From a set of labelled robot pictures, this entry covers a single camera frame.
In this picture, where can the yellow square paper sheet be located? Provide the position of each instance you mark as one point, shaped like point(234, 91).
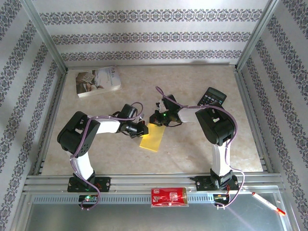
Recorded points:
point(152, 138)

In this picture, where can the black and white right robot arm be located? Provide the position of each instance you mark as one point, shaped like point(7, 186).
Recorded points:
point(216, 125)

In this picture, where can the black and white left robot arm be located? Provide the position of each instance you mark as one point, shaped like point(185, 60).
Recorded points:
point(77, 137)

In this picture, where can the sheet metal panel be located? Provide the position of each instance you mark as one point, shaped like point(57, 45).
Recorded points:
point(144, 219)

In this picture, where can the black calculator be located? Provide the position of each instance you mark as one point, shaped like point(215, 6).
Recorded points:
point(213, 95)

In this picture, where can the paperback book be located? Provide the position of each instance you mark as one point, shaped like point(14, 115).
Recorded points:
point(96, 80)

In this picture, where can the red packet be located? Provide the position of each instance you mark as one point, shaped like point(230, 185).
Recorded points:
point(169, 197)

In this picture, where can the circuit board with green light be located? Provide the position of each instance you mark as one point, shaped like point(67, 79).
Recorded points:
point(87, 198)

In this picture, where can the red and white pen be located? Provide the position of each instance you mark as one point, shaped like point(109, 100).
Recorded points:
point(267, 202)

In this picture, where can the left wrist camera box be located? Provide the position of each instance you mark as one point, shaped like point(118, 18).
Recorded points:
point(141, 118)

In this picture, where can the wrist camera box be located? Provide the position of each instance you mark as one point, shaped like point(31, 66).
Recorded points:
point(160, 104)
point(141, 118)

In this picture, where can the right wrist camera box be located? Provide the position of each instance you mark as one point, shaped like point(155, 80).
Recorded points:
point(160, 104)

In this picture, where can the aluminium back rail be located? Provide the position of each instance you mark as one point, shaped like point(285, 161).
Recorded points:
point(168, 65)

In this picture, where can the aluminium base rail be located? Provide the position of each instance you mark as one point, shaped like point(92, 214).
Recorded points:
point(149, 181)

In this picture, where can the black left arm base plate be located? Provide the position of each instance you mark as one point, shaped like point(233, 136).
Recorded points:
point(104, 184)

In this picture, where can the aluminium side rail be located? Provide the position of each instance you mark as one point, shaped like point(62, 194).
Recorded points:
point(247, 106)
point(54, 113)

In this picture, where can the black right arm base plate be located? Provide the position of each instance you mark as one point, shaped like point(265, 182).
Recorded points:
point(203, 184)

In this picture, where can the aluminium frame post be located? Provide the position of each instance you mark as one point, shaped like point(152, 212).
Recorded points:
point(44, 36)
point(257, 33)

